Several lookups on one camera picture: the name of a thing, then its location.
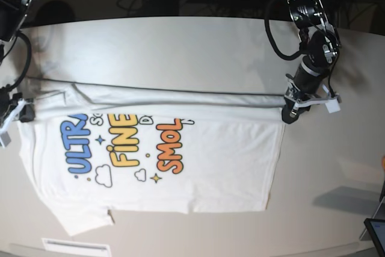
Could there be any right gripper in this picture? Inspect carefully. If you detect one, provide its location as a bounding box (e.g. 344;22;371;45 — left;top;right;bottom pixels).
1;85;35;136

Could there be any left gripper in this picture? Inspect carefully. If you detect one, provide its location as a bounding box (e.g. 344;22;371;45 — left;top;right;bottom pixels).
281;61;340;125

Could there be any white printed T-shirt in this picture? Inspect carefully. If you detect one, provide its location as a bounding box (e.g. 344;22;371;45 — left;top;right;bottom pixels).
18;79;285;236

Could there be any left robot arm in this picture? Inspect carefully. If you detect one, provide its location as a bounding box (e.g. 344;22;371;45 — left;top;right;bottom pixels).
264;0;340;124

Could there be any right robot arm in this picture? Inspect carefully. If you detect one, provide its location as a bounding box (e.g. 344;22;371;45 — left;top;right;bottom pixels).
1;0;34;147

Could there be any orange object at edge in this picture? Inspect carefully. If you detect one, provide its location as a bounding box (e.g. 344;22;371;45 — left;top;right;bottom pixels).
381;156;385;171

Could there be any white paper label strip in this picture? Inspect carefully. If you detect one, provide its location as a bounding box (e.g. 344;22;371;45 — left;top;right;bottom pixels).
42;238;112;257

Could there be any dark tablet screen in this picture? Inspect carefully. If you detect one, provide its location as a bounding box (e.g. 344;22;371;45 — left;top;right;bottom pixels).
364;218;385;257

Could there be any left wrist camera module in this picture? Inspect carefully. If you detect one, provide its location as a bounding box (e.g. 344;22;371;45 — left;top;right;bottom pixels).
325;99;340;114

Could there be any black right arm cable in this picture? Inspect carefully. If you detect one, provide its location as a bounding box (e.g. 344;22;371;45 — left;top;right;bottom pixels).
0;33;33;89

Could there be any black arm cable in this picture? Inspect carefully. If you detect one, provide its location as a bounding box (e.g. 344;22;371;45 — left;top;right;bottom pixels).
263;0;304;61
0;33;33;89

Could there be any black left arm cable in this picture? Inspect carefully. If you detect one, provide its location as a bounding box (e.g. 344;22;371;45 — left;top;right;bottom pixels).
263;0;304;61

